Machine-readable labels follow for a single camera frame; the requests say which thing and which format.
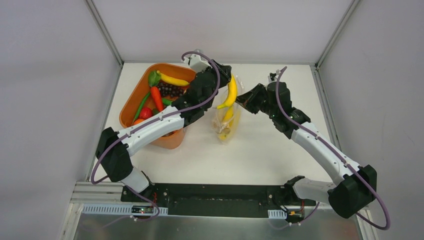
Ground single yellow banana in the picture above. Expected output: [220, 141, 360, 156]
[156, 70, 190, 87]
[216, 74, 238, 109]

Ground clear zip top bag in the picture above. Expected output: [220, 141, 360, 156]
[211, 75, 245, 143]

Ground yellow banana bunch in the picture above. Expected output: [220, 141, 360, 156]
[217, 104, 241, 142]

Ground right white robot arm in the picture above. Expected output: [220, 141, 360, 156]
[236, 82, 378, 219]

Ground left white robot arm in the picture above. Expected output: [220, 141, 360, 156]
[94, 60, 232, 203]

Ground dark purple toy grapes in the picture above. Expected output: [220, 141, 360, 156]
[157, 81, 186, 98]

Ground orange toy carrot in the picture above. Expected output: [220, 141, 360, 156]
[150, 86, 164, 112]

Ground green toy chili pepper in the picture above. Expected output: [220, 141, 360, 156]
[133, 91, 151, 121]

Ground red toy strawberry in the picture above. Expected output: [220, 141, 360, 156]
[138, 107, 153, 120]

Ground orange plastic bin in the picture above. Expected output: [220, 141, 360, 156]
[119, 63, 196, 150]

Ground orange toy tangerine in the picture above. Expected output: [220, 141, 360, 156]
[132, 118, 144, 126]

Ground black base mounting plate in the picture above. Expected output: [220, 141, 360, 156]
[141, 183, 316, 219]

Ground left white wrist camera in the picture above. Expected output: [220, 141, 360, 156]
[182, 49, 211, 73]

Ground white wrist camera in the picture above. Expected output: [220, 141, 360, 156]
[182, 49, 211, 73]
[268, 69, 281, 84]

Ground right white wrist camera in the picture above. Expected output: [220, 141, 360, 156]
[268, 69, 281, 84]

